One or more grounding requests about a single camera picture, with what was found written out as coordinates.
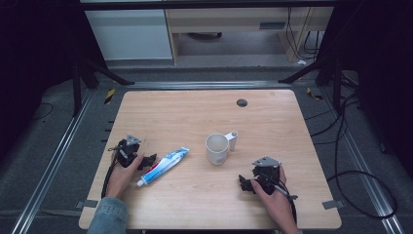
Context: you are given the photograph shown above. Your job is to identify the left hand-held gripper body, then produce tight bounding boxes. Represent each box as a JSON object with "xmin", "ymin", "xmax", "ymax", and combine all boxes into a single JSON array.
[{"xmin": 114, "ymin": 134, "xmax": 143, "ymax": 169}]

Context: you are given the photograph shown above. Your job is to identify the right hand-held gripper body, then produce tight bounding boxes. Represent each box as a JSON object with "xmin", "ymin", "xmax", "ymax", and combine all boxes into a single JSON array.
[{"xmin": 251, "ymin": 156, "xmax": 282, "ymax": 196}]

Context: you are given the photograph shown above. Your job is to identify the blue and white toothpaste tube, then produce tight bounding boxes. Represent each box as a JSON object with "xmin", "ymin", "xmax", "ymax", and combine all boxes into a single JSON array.
[{"xmin": 135, "ymin": 146, "xmax": 191, "ymax": 188}]

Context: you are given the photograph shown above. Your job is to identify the white cup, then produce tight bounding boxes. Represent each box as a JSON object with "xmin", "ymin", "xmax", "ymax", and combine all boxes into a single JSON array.
[{"xmin": 205, "ymin": 131, "xmax": 239, "ymax": 167}]

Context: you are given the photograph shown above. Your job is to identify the person's left hand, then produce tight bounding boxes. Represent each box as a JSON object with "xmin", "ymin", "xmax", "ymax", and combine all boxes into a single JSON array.
[{"xmin": 105, "ymin": 154, "xmax": 145, "ymax": 200}]

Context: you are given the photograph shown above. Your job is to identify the person's right hand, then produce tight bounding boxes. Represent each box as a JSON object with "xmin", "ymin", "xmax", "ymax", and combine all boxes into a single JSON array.
[{"xmin": 249, "ymin": 165, "xmax": 300, "ymax": 234}]

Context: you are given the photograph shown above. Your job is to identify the yellow and black tape strip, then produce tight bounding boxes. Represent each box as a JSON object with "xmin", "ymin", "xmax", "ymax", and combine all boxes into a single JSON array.
[
  {"xmin": 103, "ymin": 88, "xmax": 117, "ymax": 105},
  {"xmin": 306, "ymin": 87, "xmax": 324, "ymax": 100}
]

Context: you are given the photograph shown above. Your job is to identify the grey tape piece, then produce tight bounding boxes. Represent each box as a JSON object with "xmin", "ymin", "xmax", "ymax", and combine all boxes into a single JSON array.
[
  {"xmin": 321, "ymin": 199, "xmax": 346, "ymax": 211},
  {"xmin": 75, "ymin": 199, "xmax": 99, "ymax": 210}
]

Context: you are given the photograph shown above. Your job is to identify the black stand leg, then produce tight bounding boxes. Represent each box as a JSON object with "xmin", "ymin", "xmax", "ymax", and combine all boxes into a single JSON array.
[
  {"xmin": 71, "ymin": 53, "xmax": 136, "ymax": 117},
  {"xmin": 278, "ymin": 53, "xmax": 346, "ymax": 112}
]

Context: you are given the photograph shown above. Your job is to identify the white cabinet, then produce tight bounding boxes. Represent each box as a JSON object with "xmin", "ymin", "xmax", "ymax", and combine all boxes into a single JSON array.
[{"xmin": 84, "ymin": 9, "xmax": 173, "ymax": 61}]

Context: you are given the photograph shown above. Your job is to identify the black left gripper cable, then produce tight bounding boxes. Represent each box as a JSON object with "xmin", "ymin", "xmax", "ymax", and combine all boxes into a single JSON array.
[{"xmin": 100, "ymin": 146, "xmax": 122, "ymax": 200}]

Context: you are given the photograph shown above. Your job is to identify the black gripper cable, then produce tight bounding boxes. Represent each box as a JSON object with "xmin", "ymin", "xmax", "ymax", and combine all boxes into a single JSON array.
[
  {"xmin": 100, "ymin": 146, "xmax": 122, "ymax": 200},
  {"xmin": 259, "ymin": 174, "xmax": 299, "ymax": 226}
]

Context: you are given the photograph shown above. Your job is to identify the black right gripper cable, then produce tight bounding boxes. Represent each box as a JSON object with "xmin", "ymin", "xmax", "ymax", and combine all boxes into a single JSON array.
[{"xmin": 259, "ymin": 174, "xmax": 299, "ymax": 226}]

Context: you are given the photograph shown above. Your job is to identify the long looped black floor cable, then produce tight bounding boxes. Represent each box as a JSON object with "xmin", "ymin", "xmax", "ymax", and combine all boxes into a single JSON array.
[{"xmin": 325, "ymin": 92, "xmax": 399, "ymax": 219}]

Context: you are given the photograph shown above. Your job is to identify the metal floor rail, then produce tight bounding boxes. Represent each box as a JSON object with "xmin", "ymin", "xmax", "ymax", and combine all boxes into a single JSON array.
[
  {"xmin": 10, "ymin": 90, "xmax": 95, "ymax": 234},
  {"xmin": 319, "ymin": 87, "xmax": 406, "ymax": 234}
]

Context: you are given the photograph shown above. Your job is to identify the thin black floor cable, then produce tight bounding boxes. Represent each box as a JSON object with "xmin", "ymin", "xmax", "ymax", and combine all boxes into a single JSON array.
[{"xmin": 31, "ymin": 101, "xmax": 55, "ymax": 122}]

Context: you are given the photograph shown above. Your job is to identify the hanging black desk cables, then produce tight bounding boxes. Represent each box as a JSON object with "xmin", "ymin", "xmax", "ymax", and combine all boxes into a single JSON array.
[{"xmin": 284, "ymin": 7, "xmax": 324, "ymax": 61}]

